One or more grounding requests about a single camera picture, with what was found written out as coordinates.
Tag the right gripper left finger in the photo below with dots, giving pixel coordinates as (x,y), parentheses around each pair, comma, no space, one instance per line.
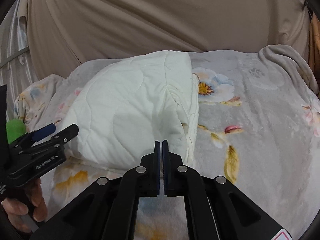
(107,209)

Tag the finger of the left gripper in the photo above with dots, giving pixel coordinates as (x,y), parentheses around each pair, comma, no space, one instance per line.
(27,140)
(51,143)

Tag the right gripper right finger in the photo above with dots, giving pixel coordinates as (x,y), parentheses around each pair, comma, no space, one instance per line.
(215,208)

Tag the cream quilted jacket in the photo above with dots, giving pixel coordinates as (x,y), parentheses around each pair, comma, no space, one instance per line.
(126,107)

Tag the green pillow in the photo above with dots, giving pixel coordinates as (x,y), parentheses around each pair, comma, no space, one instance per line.
(15,129)

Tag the silver white curtain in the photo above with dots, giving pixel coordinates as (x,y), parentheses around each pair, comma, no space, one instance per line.
(17,71)

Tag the grey floral fleece blanket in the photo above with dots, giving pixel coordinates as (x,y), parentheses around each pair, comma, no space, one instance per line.
(258,126)

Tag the beige curtain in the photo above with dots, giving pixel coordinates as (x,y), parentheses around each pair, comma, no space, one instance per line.
(63,34)

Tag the orange hanging garment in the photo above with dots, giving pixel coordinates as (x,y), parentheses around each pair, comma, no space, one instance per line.
(314,45)

